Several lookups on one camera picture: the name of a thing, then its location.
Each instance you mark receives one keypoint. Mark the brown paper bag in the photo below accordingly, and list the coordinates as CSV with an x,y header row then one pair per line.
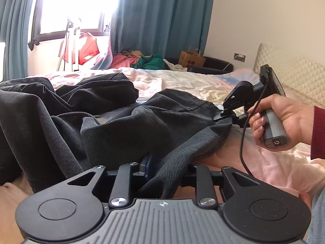
x,y
191,57

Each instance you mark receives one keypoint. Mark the left teal curtain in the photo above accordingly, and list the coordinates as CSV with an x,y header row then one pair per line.
x,y
15,20

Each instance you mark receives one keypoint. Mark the red bag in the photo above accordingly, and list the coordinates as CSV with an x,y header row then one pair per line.
x,y
88,49

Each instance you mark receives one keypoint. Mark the black jacket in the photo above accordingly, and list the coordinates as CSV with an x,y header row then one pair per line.
x,y
50,135

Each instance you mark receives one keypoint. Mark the black white chair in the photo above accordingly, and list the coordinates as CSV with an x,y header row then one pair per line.
x,y
2,57

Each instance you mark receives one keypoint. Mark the white garment steamer stand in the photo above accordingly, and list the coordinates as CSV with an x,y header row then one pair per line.
x,y
69,51

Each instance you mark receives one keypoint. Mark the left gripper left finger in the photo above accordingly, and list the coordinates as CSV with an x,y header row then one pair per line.
x,y
129,178

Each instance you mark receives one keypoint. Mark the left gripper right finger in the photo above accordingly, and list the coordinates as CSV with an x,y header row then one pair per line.
x,y
203,181

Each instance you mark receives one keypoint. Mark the right teal curtain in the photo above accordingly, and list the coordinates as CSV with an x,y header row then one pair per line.
x,y
164,27

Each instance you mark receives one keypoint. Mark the dark red sleeve forearm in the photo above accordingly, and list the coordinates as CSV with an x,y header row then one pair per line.
x,y
318,134

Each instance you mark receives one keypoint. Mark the white cloth on sofa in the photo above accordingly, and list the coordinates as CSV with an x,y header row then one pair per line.
x,y
174,67

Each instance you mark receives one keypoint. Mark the wall power socket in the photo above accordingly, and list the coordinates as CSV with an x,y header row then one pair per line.
x,y
239,57

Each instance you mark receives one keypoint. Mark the black sofa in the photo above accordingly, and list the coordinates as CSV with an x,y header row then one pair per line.
x,y
212,66

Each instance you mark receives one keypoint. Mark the quilted beige headboard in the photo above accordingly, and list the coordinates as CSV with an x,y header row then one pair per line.
x,y
299,75

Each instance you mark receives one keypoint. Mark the pink clothes pile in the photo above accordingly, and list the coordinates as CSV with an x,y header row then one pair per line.
x,y
125,59

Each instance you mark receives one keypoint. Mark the person right hand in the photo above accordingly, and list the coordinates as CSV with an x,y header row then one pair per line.
x,y
297,119

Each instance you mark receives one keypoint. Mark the green garment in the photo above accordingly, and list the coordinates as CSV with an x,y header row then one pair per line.
x,y
154,62

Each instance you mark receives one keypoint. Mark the pastel bed sheet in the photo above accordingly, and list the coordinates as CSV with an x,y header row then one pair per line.
x,y
291,170

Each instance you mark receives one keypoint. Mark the teal curtain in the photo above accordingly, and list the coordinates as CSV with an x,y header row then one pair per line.
x,y
164,27
15,20

